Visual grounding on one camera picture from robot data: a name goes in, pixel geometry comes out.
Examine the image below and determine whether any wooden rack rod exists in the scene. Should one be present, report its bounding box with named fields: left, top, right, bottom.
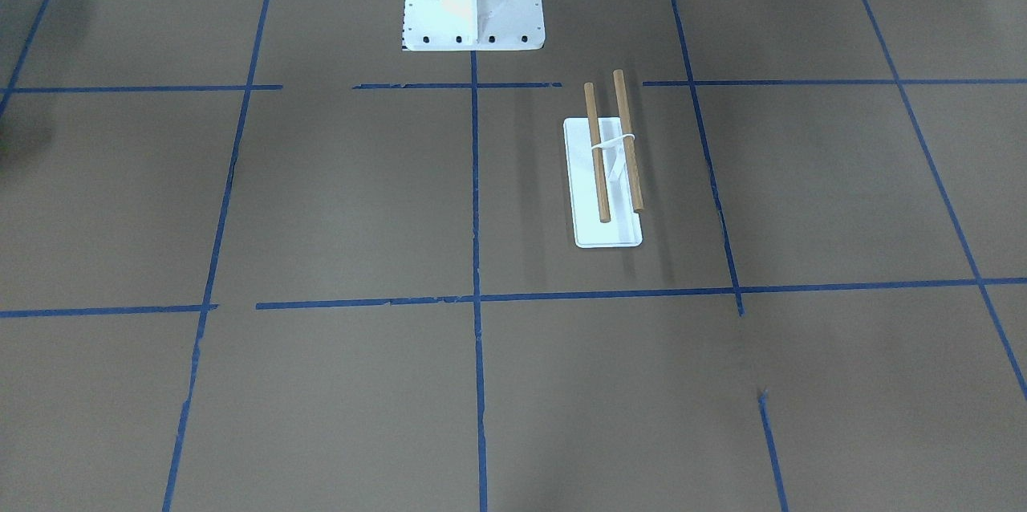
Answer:
left=612, top=69, right=645, bottom=213
left=583, top=82, right=611, bottom=224

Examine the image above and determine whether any white towel rack base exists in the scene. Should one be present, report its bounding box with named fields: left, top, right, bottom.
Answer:
left=562, top=117, right=643, bottom=249

